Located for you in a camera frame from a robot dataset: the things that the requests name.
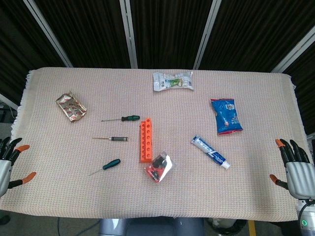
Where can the dark curtain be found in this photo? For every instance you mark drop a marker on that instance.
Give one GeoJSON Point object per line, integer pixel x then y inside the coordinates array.
{"type": "Point", "coordinates": [172, 29]}

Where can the gold red wrapper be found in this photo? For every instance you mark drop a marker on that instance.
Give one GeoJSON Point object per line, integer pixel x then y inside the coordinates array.
{"type": "Point", "coordinates": [71, 107]}

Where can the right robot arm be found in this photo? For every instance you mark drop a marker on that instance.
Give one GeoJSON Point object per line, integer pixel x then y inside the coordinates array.
{"type": "Point", "coordinates": [305, 221]}

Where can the blue white toothpaste tube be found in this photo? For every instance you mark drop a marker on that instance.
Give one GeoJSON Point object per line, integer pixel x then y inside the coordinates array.
{"type": "Point", "coordinates": [209, 151]}

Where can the silver snack packet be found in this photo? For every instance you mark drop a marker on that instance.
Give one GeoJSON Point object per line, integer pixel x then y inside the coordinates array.
{"type": "Point", "coordinates": [172, 82]}

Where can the white frame post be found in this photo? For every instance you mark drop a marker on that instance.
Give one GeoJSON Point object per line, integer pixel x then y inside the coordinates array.
{"type": "Point", "coordinates": [129, 34]}
{"type": "Point", "coordinates": [48, 33]}
{"type": "Point", "coordinates": [8, 102]}
{"type": "Point", "coordinates": [295, 54]}
{"type": "Point", "coordinates": [206, 34]}

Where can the orange tool holder rack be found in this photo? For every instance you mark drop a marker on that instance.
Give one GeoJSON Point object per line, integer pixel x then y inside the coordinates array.
{"type": "Point", "coordinates": [147, 142]}

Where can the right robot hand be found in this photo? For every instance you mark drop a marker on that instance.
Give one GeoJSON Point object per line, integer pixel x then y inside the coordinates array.
{"type": "Point", "coordinates": [300, 177]}

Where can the grey blue robot torso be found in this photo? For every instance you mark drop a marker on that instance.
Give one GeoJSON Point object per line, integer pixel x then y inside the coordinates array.
{"type": "Point", "coordinates": [152, 227]}

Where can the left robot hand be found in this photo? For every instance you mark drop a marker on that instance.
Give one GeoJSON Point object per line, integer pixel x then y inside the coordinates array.
{"type": "Point", "coordinates": [5, 172]}

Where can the beige woven tablecloth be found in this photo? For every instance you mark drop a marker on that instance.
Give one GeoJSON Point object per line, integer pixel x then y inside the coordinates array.
{"type": "Point", "coordinates": [98, 196]}

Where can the blue snack bag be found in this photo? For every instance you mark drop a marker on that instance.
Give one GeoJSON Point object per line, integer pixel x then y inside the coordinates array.
{"type": "Point", "coordinates": [226, 115]}

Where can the clear plastic box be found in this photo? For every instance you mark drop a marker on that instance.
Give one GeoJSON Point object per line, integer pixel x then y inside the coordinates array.
{"type": "Point", "coordinates": [157, 163]}

